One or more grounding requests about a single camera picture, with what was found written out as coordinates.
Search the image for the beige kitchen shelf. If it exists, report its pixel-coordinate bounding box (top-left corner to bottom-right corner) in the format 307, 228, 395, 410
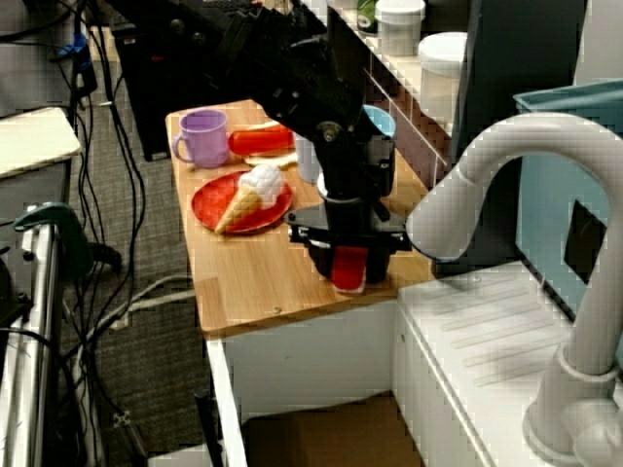
335, 7, 454, 142

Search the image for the grey power cable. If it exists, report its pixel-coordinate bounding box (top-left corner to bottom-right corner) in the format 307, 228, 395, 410
72, 272, 196, 351

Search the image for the pale blue plastic cup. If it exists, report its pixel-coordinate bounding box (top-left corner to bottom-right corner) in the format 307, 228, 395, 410
294, 133, 322, 185

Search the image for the large white lidded jar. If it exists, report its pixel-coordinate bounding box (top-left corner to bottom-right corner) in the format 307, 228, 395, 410
418, 31, 469, 123

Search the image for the black hanging cable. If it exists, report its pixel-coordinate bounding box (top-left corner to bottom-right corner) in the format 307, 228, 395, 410
90, 28, 147, 303

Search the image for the toy hot dog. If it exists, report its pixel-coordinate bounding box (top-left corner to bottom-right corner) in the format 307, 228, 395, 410
227, 122, 299, 170

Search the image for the blue plastic bin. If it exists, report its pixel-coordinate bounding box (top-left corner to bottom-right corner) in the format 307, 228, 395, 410
513, 80, 623, 317

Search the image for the light blue plastic bowl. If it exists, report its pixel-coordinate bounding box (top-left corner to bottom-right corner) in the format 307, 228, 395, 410
362, 104, 396, 142

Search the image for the small white lidded jar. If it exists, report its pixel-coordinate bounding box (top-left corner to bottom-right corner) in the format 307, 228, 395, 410
374, 0, 427, 57

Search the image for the dark grey upright panel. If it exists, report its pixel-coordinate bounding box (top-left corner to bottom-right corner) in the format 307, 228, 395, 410
450, 0, 588, 273

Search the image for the toy ice cream cone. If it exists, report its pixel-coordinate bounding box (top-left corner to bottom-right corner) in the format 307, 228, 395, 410
213, 162, 286, 235

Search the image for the dark tiled backsplash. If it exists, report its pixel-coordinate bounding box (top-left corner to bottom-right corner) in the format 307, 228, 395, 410
362, 67, 449, 191

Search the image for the aluminium frame rail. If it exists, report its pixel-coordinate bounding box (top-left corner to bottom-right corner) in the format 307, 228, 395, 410
0, 203, 64, 467

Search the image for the beige desk board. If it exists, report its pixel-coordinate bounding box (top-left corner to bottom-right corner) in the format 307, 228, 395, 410
0, 106, 82, 179

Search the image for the blue cable connector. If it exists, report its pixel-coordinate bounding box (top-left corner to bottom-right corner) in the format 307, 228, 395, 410
51, 31, 93, 72

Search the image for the red plastic plate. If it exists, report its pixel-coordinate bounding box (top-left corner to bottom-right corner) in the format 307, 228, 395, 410
191, 169, 295, 235

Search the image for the purple plastic mug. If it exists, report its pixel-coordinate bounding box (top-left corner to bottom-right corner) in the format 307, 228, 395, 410
171, 109, 231, 170

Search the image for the black shelf side panel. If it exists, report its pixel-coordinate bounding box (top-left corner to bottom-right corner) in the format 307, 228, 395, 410
325, 4, 374, 106

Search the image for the grey toy faucet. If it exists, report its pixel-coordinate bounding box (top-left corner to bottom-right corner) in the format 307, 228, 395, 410
405, 112, 623, 463

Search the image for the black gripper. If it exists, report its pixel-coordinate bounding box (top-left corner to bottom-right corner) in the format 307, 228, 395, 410
284, 197, 415, 288

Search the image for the dark green clamp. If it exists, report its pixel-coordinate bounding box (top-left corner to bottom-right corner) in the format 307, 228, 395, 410
12, 201, 123, 281

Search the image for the white toy kitchen cabinet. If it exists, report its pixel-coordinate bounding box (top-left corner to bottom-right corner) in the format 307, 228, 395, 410
203, 260, 623, 467

